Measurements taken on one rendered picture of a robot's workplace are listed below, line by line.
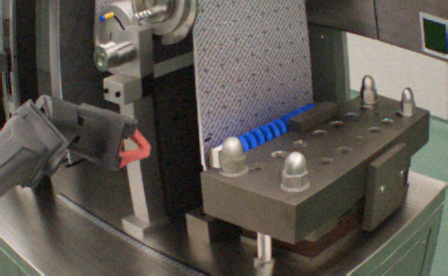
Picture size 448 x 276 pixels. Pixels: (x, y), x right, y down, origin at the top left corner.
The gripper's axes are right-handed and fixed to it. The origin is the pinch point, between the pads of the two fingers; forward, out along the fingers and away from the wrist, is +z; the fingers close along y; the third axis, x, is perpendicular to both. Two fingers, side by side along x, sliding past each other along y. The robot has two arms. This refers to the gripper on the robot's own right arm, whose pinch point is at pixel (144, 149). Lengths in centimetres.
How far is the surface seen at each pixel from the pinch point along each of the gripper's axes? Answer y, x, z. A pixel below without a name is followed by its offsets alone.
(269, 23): 0.3, 21.9, 15.6
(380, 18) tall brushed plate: 10.8, 31.0, 30.8
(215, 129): 0.1, 5.1, 11.4
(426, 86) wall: -102, 65, 281
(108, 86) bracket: -10.7, 6.4, -0.5
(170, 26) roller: -3.2, 16.3, 0.6
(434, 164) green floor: -69, 22, 250
